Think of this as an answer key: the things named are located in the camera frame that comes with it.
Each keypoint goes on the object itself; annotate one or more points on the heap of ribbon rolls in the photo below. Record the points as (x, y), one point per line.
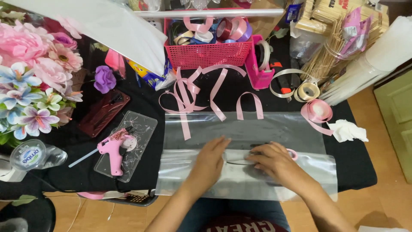
(209, 32)

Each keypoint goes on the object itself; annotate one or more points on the person's dark red shirt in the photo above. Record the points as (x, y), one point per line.
(241, 225)

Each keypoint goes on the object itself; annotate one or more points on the black tablecloth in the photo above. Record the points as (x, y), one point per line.
(347, 161)

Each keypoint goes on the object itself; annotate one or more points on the bundle of wooden skewers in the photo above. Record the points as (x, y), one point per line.
(325, 54)

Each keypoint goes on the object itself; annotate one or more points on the pink plastic basket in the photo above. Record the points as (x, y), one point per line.
(206, 54)

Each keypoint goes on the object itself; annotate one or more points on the short looped pink ribbon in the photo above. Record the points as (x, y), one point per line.
(239, 106)

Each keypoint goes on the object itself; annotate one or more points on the pink glossy packet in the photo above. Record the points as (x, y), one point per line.
(115, 61)

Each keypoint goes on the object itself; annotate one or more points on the pink hot glue gun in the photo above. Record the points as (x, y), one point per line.
(113, 150)

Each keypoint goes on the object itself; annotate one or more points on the person's right fingers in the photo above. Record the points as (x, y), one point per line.
(259, 156)

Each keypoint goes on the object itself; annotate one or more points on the person's right hand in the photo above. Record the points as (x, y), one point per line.
(278, 161)

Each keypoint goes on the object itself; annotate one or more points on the brown paper bag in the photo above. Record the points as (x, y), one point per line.
(265, 22)

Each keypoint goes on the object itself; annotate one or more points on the large white wrapping sheet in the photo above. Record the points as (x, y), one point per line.
(106, 25)

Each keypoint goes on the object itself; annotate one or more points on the clear plastic water bottle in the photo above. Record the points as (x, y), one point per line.
(35, 157)

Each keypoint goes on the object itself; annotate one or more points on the dark red flat case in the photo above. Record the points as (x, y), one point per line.
(103, 111)

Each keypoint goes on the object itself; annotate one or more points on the long pink ribbon strip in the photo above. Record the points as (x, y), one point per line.
(216, 93)

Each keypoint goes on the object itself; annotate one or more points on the green cabinet door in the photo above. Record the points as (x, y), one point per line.
(396, 119)

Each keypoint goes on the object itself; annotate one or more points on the person's left hand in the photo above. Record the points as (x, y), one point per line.
(207, 164)

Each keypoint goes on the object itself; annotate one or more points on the crumpled white tissue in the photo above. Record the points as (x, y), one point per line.
(347, 130)

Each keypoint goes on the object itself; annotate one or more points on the pink ribbon roll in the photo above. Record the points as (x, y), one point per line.
(318, 111)

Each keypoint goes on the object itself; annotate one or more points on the pink tape dispenser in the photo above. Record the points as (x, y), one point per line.
(257, 74)

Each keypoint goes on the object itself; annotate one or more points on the black and orange utility knife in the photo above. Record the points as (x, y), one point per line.
(283, 83)

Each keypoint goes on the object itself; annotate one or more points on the clear cellophane sheet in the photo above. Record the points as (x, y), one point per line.
(244, 132)

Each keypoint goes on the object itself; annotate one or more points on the yellow and blue packet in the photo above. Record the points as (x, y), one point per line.
(149, 75)

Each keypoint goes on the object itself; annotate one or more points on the purple artificial flower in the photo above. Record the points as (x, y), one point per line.
(104, 79)

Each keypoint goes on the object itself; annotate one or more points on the clear cellophane roll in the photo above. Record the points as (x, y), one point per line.
(209, 13)

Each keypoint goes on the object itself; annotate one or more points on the clear acrylic tray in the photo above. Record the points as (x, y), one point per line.
(143, 127)

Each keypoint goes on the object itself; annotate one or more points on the cream ribbon roll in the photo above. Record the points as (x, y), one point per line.
(307, 92)

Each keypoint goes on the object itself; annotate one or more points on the tangled pink ribbon bow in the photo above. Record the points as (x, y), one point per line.
(185, 96)

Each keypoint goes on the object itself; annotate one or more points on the pink plastic packet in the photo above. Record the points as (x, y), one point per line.
(355, 30)

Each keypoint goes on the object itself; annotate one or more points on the black round stool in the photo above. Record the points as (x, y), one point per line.
(29, 216)

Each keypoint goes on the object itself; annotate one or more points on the bouquet of artificial flowers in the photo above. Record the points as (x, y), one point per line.
(35, 71)

